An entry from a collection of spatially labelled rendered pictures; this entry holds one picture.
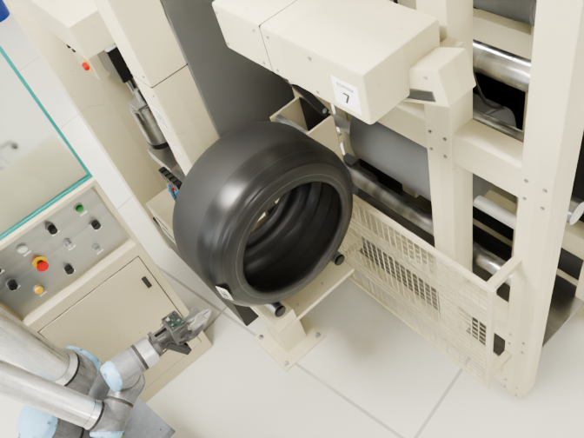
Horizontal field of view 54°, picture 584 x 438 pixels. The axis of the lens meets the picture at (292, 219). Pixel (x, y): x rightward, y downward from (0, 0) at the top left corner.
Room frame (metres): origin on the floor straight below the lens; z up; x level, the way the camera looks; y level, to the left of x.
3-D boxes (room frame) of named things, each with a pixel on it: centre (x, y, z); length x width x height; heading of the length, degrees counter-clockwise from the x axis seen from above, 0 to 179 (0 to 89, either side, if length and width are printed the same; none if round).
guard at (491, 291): (1.26, -0.30, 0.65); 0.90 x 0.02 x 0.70; 25
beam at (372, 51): (1.34, -0.23, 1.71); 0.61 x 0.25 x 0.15; 25
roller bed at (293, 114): (1.69, -0.16, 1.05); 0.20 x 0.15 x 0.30; 25
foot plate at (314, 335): (1.55, 0.22, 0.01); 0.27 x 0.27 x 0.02; 25
